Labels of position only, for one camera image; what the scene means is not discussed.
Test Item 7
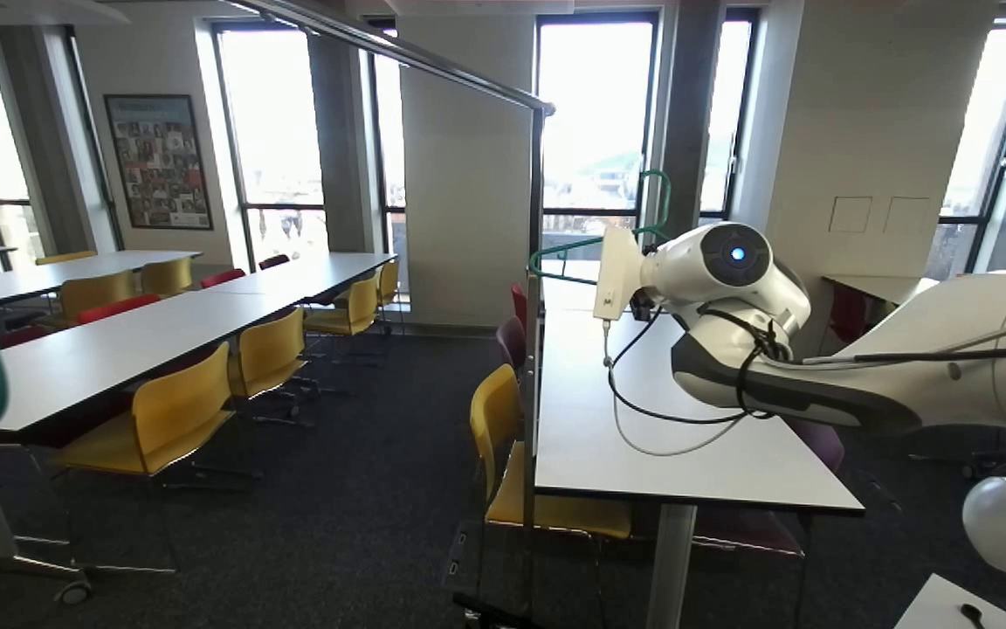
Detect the green wire clothes hanger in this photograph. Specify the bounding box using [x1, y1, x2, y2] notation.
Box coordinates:
[522, 168, 678, 289]

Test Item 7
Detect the white rectangular table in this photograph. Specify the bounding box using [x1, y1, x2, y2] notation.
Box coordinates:
[537, 256, 614, 319]
[819, 269, 946, 312]
[532, 309, 867, 629]

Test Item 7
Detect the red upholstered chair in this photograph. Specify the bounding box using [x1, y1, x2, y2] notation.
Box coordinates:
[195, 267, 248, 289]
[0, 320, 60, 354]
[67, 289, 163, 330]
[505, 280, 533, 331]

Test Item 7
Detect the yellow plastic chair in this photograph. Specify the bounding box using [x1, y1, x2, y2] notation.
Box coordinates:
[447, 361, 634, 629]
[48, 340, 237, 483]
[300, 273, 385, 343]
[222, 304, 310, 410]
[372, 260, 406, 312]
[135, 256, 197, 299]
[55, 269, 143, 325]
[30, 247, 102, 269]

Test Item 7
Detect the small white table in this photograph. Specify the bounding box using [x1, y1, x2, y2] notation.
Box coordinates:
[893, 568, 1006, 629]

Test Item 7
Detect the long white table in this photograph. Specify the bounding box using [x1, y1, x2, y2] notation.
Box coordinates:
[0, 247, 202, 313]
[0, 247, 393, 607]

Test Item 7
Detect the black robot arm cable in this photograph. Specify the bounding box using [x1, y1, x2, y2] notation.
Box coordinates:
[598, 304, 799, 461]

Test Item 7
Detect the silver metal clothes rail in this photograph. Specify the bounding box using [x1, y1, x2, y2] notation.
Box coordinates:
[228, 0, 558, 377]

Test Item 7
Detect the framed colourful wall picture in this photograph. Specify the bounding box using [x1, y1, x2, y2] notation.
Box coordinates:
[102, 92, 216, 234]

